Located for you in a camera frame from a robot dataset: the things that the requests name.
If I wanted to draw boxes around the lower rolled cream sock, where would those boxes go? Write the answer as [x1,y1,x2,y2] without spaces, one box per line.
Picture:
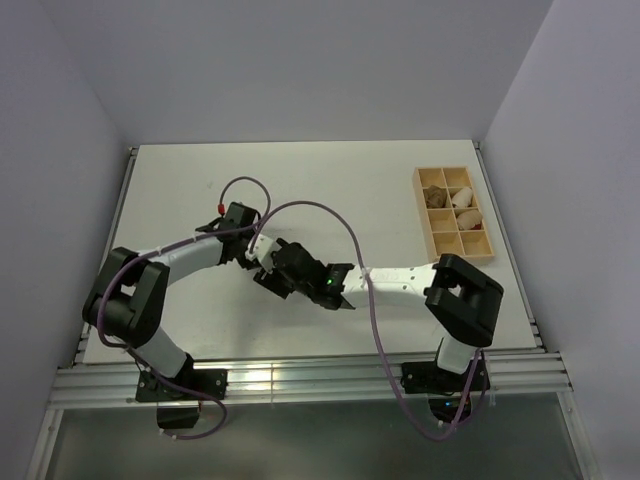
[456,210,483,231]

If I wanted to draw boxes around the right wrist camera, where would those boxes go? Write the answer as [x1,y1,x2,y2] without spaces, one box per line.
[245,234,281,272]

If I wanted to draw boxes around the brown sock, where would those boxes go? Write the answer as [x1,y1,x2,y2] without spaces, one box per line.
[424,185,448,209]

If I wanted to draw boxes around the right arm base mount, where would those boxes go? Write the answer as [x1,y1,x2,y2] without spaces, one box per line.
[400,359,490,423]

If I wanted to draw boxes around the rolled cream sock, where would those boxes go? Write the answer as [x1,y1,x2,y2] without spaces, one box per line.
[449,187,474,209]
[456,210,483,231]

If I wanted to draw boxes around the aluminium frame rail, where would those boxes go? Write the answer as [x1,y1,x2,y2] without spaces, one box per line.
[47,351,572,410]

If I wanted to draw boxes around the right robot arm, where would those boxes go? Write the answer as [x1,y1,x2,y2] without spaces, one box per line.
[245,235,504,390]

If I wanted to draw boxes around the upper rolled cream sock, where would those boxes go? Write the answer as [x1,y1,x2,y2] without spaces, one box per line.
[449,187,474,209]

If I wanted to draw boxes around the wooden compartment box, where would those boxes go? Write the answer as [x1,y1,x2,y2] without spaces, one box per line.
[412,166,495,265]

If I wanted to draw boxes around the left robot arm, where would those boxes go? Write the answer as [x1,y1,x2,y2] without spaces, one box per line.
[82,202,261,401]

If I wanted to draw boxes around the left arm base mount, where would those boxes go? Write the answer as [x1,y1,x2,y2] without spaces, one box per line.
[134,369,228,432]

